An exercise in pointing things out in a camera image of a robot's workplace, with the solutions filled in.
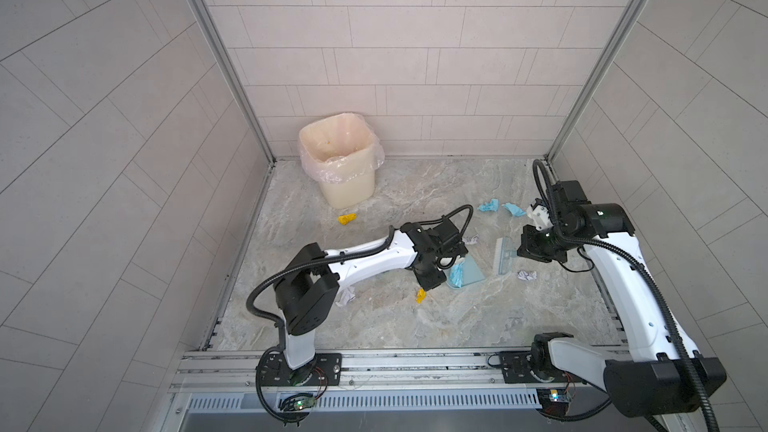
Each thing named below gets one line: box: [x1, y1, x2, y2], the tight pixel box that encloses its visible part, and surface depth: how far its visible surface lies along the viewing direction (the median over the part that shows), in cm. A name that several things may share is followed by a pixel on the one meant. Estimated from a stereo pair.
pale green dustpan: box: [443, 254, 485, 288], surface depth 80 cm
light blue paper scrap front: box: [449, 260, 465, 288], surface depth 80 cm
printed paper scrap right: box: [517, 270, 537, 281], surface depth 88 cm
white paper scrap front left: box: [335, 287, 356, 307], surface depth 83 cm
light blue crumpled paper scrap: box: [477, 198, 499, 212], surface depth 103 cm
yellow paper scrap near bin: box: [337, 213, 357, 225], surface depth 100 cm
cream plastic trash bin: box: [299, 113, 376, 209], surface depth 95 cm
